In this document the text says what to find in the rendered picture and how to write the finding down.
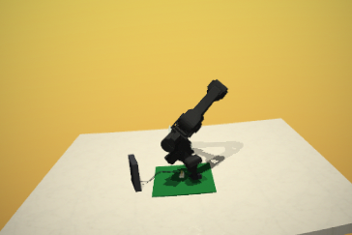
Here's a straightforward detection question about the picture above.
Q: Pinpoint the green circuit board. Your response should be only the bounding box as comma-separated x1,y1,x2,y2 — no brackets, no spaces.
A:
152,162,217,197

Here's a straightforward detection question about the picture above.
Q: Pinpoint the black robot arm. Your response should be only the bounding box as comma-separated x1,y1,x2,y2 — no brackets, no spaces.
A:
161,79,228,164

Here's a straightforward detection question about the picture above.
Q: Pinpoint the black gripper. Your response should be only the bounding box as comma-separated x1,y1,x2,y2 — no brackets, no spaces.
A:
176,139,202,176

